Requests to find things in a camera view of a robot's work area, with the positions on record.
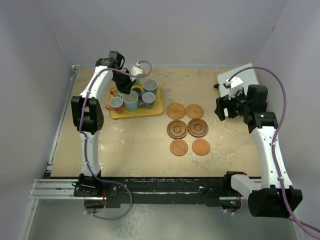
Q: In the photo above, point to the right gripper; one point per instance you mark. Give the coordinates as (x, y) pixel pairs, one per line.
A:
(224, 102)

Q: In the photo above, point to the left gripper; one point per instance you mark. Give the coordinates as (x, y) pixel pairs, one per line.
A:
(127, 88)

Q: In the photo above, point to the light blue mug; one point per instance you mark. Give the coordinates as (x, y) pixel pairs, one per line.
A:
(131, 100)

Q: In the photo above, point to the woven rattan coaster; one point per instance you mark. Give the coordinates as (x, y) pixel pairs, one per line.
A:
(175, 111)
(194, 111)

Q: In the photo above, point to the dark ringed wooden coaster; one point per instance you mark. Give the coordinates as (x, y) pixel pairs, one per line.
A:
(177, 129)

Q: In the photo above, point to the plain orange wooden coaster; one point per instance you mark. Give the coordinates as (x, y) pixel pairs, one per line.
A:
(178, 147)

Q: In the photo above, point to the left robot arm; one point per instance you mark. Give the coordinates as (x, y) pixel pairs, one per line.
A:
(88, 118)

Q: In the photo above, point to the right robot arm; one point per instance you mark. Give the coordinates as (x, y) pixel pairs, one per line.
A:
(275, 195)

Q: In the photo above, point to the small grey cup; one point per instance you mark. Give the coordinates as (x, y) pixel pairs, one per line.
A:
(137, 90)

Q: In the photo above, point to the small orange cup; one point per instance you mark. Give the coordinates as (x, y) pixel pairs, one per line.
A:
(114, 92)

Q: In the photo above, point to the dark teal floral mug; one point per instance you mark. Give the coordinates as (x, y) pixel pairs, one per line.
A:
(150, 85)

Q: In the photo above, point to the blue grey mug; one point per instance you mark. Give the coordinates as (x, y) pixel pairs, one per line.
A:
(147, 101)

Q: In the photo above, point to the yellow plastic tray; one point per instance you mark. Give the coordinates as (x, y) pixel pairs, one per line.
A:
(142, 112)

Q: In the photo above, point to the small whiteboard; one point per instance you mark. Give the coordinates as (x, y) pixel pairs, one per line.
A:
(247, 74)

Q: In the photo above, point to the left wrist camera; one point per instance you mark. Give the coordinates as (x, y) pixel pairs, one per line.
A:
(136, 71)

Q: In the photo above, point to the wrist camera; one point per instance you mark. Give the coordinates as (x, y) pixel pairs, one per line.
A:
(136, 71)
(234, 85)

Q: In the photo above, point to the pink handled mug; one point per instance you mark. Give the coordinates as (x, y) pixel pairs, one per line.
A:
(116, 105)

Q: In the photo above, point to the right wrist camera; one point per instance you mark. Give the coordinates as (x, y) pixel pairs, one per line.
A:
(234, 85)

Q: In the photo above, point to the aluminium table edge rail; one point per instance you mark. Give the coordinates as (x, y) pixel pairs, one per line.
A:
(51, 158)

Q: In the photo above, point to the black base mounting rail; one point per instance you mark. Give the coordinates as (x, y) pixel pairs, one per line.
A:
(112, 192)

